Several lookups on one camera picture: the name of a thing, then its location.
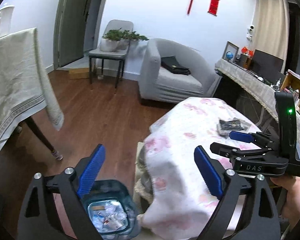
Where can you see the dark wooden table leg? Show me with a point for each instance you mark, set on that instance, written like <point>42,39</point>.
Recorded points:
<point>41,137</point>

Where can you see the white security camera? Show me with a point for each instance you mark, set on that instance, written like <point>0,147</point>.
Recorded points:
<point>251,30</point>

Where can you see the wooden shelf box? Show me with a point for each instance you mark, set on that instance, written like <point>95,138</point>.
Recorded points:
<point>292,82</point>

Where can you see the dark wooden box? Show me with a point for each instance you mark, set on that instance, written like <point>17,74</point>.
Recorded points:
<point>243,60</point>

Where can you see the pink printed tablecloth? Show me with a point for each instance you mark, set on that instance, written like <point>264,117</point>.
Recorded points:
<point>180,160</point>

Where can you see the small blue globe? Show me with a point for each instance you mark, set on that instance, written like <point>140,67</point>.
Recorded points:
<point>230,55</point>

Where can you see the grey armchair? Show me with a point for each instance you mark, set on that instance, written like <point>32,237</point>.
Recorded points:
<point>152,67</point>

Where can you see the potted plant in white pot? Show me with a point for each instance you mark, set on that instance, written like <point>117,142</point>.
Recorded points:
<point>108,45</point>
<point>123,44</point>

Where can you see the grey door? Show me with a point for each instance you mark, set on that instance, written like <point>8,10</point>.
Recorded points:
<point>70,30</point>

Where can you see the red wall banner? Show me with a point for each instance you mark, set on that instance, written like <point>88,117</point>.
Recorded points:
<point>213,3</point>

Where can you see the person's right hand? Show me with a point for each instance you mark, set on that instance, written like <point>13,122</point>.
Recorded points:
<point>297,195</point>

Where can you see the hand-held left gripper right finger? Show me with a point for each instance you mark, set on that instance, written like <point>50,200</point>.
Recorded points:
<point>208,172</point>

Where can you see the flat cardboard box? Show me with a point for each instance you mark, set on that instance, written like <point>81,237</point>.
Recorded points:
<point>78,73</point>

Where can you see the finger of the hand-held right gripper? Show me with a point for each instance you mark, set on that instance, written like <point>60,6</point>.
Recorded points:
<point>240,136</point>
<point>222,148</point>

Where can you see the long sideboard with lace cloth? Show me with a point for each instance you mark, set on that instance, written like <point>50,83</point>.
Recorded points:
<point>250,85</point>

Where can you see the picture frame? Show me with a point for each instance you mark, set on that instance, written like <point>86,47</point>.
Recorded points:
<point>232,46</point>

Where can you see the black bag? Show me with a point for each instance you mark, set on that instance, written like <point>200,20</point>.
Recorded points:
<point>175,66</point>

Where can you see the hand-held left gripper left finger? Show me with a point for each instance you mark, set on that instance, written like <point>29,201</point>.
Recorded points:
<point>92,172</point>

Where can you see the white kettle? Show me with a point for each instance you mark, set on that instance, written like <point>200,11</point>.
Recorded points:
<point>2,25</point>

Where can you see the grey patterned cloth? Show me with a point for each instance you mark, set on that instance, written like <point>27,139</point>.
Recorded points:
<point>143,177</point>

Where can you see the black glossy packet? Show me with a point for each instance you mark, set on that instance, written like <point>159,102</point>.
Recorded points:
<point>227,125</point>

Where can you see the beige curtain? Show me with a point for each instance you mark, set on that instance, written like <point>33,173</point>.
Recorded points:
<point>270,30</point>

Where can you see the beige patterned tablecloth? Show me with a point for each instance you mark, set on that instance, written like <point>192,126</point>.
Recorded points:
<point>15,80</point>

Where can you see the grey dining chair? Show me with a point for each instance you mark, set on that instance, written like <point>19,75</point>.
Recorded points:
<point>120,25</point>

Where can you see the black monitor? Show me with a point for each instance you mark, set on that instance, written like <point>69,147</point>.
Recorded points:
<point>267,63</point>

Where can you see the dark blue trash bin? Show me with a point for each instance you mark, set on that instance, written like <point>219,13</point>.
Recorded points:
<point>130,205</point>

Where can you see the small red flags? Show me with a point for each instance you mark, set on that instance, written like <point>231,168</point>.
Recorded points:
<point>247,51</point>

